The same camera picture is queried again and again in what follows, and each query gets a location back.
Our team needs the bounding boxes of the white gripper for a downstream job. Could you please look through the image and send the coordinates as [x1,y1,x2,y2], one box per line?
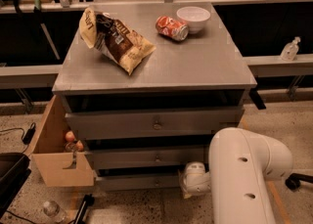
[178,161,210,200]

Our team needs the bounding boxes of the grey bottom drawer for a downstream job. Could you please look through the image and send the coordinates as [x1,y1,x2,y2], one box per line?
[96,172,180,192]

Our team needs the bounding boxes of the grey drawer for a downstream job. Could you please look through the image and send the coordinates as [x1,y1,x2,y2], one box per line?
[85,145,209,169]
[66,107,244,140]
[96,172,180,192]

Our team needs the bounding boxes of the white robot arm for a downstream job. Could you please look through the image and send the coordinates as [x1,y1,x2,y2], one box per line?
[179,127,293,224]

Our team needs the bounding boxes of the grey middle drawer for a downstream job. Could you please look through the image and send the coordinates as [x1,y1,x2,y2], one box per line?
[85,145,209,169]

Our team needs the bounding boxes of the grey top drawer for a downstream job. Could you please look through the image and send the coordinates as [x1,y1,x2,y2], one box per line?
[66,107,244,140]

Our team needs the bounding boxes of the grey drawer cabinet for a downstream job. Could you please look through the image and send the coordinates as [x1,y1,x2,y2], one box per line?
[53,4,256,183]

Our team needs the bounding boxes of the black clamp tool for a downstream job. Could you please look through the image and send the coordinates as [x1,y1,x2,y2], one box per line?
[73,194,95,224]

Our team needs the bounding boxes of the black chair caster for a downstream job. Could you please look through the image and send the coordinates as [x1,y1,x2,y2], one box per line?
[285,173,313,191]

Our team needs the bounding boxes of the red apple lower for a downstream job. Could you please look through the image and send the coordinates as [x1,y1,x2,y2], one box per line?
[75,141,84,152]

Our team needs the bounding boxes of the red apple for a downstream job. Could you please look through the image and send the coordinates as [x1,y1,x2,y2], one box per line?
[65,131,76,143]
[75,141,84,152]

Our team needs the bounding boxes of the red apple upper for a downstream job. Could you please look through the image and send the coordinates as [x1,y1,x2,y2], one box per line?
[65,131,76,143]

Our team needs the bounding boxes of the clear plastic water bottle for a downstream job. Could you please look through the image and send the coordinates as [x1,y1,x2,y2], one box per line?
[43,201,67,224]

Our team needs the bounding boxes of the wooden side box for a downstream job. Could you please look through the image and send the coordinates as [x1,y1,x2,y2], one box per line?
[27,96,94,187]

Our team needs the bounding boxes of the red soda can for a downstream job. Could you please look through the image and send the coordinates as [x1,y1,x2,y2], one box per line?
[156,16,189,41]

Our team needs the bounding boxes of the black power adapter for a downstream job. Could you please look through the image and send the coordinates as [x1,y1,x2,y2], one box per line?
[22,122,36,145]

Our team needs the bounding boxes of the white bowl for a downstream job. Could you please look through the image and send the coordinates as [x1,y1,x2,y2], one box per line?
[176,6,210,34]

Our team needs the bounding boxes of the black bin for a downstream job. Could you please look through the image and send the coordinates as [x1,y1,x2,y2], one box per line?
[0,153,31,218]

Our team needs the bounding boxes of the clear sanitizer bottle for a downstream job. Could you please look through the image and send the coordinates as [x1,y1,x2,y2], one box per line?
[280,36,300,62]

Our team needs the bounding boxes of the yellow brown chip bag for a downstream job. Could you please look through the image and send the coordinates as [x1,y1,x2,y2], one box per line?
[79,8,156,75]

